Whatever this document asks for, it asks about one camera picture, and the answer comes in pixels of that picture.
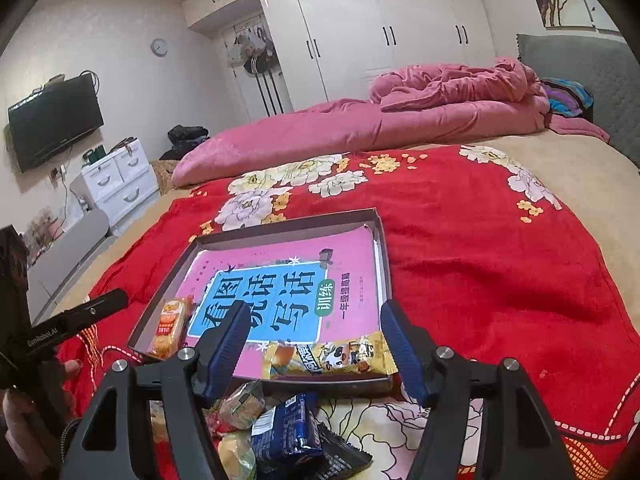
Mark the round wall clock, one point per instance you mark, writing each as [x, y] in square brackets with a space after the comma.
[159, 47]

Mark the white drawer cabinet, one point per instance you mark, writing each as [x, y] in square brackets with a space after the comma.
[120, 185]

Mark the white wardrobe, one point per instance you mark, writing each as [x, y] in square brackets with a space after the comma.
[350, 35]

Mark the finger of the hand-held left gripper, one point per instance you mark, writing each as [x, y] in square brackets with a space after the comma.
[102, 302]

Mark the colourful striped clothing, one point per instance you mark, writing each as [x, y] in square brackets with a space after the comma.
[570, 97]

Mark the grey storage bench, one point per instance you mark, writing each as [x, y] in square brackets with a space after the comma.
[70, 255]

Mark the brown knitted blanket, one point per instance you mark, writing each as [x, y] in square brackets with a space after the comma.
[165, 175]

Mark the red floral blanket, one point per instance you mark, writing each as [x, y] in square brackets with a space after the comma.
[480, 260]

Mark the pale beige wall painting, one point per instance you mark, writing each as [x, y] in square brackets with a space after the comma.
[600, 10]

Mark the hanging handbags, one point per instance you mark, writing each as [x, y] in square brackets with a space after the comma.
[250, 47]

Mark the blue cookie packet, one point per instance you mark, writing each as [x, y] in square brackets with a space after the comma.
[282, 430]

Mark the pink quilt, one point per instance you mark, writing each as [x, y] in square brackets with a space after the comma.
[350, 120]

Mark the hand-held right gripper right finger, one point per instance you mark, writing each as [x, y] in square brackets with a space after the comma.
[406, 352]

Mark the pink and blue book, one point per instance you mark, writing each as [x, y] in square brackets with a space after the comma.
[280, 260]

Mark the brown cardboard tray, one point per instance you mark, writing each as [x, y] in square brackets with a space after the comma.
[325, 386]

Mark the person's left forearm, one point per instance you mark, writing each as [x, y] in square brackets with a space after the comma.
[15, 435]

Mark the black flat television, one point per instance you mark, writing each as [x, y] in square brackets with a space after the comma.
[55, 120]

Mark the orange snack packet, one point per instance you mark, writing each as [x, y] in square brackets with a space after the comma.
[170, 325]

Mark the black snack packet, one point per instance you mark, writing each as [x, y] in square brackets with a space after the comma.
[340, 450]

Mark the person's left hand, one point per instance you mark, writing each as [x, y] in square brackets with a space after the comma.
[72, 368]

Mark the yellow cow-print snack packet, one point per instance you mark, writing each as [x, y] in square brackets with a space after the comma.
[325, 355]

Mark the clear packet beige pastry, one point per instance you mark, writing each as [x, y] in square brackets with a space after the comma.
[242, 404]

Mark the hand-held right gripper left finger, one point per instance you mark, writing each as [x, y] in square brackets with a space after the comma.
[227, 342]

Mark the pale yellow snack packet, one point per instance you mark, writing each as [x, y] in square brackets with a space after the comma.
[160, 420]

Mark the black coat stand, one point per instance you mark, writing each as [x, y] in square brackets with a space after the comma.
[265, 92]

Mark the small device on television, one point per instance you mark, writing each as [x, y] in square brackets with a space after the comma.
[50, 84]

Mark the dark clothing pile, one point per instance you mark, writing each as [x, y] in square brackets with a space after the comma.
[185, 140]

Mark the grey quilted headboard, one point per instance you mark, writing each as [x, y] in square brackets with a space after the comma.
[590, 75]

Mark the dark green jar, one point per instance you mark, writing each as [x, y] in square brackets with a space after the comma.
[97, 154]

